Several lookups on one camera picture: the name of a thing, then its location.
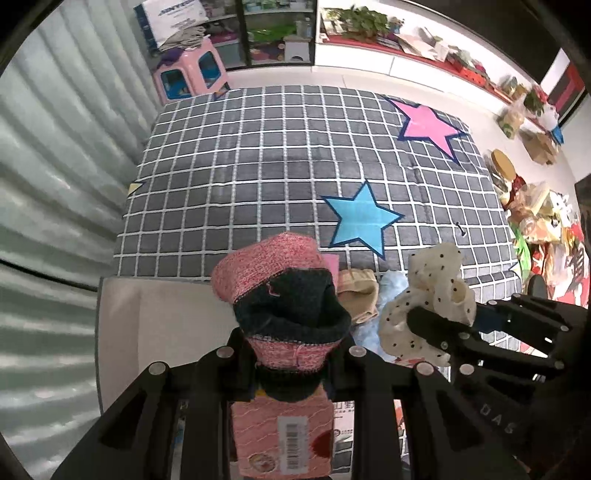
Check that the grey checked star bedsheet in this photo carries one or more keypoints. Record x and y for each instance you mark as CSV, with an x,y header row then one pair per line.
x,y
258,184

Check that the printed paper sheet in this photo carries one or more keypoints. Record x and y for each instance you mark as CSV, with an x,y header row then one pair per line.
x,y
344,434

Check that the round beige tin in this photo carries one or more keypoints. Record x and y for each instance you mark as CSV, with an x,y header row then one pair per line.
x,y
503,164

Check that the pink and navy knit sock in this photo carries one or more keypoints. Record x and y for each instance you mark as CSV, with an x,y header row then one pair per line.
x,y
272,272

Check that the beige knit sock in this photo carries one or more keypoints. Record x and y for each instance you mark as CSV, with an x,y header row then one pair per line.
x,y
358,290

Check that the glass door shelf cabinet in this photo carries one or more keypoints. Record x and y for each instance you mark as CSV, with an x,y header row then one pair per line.
x,y
268,27

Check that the white counter with red edge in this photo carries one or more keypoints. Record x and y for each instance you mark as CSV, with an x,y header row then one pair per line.
x,y
369,57

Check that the green potted plant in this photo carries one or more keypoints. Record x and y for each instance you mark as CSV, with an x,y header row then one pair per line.
x,y
364,21

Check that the pink snack carton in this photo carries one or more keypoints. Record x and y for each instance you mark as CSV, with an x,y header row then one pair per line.
x,y
268,438

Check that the white polka dot cloth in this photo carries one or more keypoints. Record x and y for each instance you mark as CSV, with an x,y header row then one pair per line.
x,y
438,272

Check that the pink plastic stool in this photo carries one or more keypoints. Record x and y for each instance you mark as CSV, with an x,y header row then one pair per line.
x,y
189,69

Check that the white cardboard box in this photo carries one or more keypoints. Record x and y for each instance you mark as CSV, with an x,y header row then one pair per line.
x,y
152,323

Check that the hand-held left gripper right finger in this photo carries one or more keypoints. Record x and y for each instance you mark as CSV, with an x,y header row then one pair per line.
x,y
369,383

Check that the small white stool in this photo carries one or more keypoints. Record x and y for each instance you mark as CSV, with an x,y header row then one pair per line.
x,y
295,48

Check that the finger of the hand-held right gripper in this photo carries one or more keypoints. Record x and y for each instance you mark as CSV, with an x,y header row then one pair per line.
x,y
461,339
517,314

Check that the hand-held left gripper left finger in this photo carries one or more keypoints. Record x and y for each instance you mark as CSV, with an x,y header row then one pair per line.
x,y
210,383

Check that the pile of toys and bags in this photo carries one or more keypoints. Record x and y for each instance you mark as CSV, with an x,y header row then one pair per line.
x,y
549,230

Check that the grey-green pleated curtain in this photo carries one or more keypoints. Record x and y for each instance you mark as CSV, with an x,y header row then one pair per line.
x,y
55,184

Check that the brown cardboard box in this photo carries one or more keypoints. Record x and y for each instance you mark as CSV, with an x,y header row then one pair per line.
x,y
540,147

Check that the light blue fluffy cloth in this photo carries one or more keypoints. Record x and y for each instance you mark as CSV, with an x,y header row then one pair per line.
x,y
385,295

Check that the green and white plastic bag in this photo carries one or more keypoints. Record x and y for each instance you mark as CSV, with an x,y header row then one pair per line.
x,y
511,120

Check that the white and blue carton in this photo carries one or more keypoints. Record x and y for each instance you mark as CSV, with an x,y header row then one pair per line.
x,y
171,18

